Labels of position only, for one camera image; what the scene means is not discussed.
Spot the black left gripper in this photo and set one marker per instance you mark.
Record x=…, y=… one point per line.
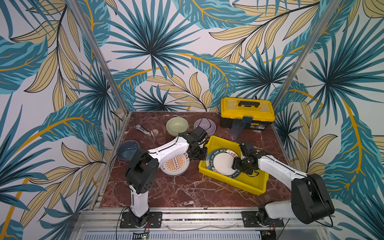
x=197, y=151

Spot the lilac bowl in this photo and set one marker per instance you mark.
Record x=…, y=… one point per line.
x=206, y=124

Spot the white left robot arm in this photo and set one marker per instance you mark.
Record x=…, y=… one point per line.
x=142, y=170

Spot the pale green bowl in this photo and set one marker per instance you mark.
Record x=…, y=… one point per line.
x=176, y=126

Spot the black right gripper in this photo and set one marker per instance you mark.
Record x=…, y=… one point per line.
x=240, y=163

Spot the white plate orange sunburst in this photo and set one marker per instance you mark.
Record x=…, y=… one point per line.
x=176, y=166

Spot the white plate teal lettered rim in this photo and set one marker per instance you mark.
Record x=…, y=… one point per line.
x=221, y=161

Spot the metal wrench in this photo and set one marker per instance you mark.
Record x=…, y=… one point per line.
x=141, y=129

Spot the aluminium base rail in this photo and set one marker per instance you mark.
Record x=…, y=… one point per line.
x=176, y=223

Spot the dark blue bowl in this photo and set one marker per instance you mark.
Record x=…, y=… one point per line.
x=127, y=149

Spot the clear drinking glass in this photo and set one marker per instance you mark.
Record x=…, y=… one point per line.
x=159, y=133

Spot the yellow black plastic toolbox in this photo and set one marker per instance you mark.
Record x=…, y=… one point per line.
x=257, y=114

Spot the blue textured plastic cup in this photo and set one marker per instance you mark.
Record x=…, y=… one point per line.
x=237, y=127

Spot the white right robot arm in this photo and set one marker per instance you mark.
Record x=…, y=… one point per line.
x=310, y=199

